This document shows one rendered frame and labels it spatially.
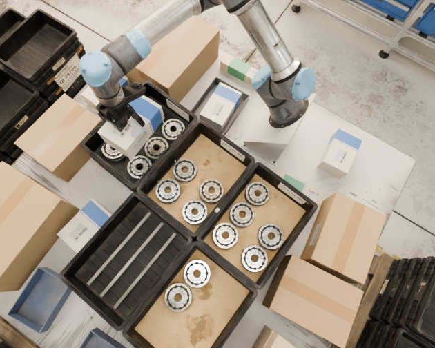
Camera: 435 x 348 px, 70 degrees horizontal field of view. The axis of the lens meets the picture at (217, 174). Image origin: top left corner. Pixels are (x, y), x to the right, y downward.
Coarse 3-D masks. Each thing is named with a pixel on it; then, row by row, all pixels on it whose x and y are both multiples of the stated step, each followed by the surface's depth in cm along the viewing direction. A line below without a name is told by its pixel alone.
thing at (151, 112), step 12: (144, 96) 110; (144, 108) 108; (156, 108) 108; (144, 120) 107; (156, 120) 112; (108, 132) 105; (108, 144) 113; (120, 144) 104; (132, 144) 105; (132, 156) 110
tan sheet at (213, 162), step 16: (192, 144) 137; (208, 144) 138; (192, 160) 135; (208, 160) 136; (224, 160) 136; (208, 176) 133; (224, 176) 134; (192, 192) 131; (224, 192) 132; (176, 208) 129; (208, 208) 129
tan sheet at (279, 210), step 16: (256, 176) 134; (256, 192) 132; (272, 192) 132; (256, 208) 130; (272, 208) 130; (288, 208) 131; (256, 224) 128; (288, 224) 128; (208, 240) 125; (240, 240) 126; (256, 240) 126; (224, 256) 124; (272, 256) 124; (256, 272) 122
